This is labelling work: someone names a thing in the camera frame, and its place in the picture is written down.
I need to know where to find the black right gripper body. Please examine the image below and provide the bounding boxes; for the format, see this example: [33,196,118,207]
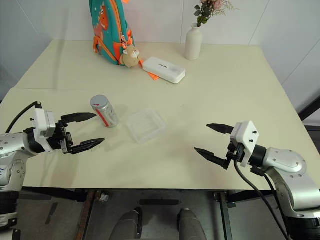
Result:
[225,140,245,164]

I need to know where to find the pink flower bouquet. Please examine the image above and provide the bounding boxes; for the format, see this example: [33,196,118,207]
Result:
[193,0,240,28]

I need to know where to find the dark rounded left foot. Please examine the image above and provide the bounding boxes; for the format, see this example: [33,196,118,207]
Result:
[109,209,141,240]

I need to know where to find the white ceramic vase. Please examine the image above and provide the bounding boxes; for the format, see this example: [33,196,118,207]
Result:
[184,22,204,61]

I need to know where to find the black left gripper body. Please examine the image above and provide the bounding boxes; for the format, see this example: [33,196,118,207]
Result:
[44,119,75,155]

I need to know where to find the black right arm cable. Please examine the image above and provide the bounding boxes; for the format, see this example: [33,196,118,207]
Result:
[233,159,291,240]

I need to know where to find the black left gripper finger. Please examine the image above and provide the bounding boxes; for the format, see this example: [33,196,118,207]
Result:
[66,137,106,155]
[60,112,98,125]

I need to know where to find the clear plastic container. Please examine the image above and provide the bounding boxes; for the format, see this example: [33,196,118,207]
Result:
[126,106,168,145]

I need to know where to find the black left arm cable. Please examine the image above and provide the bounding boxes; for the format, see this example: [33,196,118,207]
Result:
[4,101,42,134]

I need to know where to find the dark rounded right foot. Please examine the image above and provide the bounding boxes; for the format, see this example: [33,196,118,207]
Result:
[177,208,208,240]

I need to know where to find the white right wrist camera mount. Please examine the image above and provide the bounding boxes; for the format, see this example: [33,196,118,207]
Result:
[229,120,261,167]

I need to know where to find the orange paper strip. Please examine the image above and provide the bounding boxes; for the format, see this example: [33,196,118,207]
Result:
[138,59,161,81]

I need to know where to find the white rectangular box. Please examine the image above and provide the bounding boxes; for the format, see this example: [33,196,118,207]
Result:
[141,56,187,85]

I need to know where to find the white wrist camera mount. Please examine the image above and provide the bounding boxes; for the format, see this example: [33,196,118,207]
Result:
[229,120,261,167]
[30,107,56,139]

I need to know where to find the beige plush hamster keychain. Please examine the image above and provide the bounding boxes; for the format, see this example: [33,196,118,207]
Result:
[119,44,142,69]

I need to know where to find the silver red soda can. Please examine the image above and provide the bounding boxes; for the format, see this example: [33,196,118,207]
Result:
[89,94,120,129]

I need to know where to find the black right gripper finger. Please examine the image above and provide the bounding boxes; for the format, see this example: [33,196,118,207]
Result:
[206,123,235,136]
[194,147,232,171]

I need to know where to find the teal dinosaur backpack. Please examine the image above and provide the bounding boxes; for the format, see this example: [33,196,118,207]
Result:
[88,0,137,66]

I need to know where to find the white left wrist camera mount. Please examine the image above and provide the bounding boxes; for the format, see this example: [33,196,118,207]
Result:
[30,107,56,139]

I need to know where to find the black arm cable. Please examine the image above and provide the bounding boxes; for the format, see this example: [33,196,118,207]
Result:
[233,159,291,240]
[4,101,42,134]

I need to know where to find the dark rounded foot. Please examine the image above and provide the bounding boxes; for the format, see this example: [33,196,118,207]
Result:
[109,209,141,240]
[177,208,208,240]

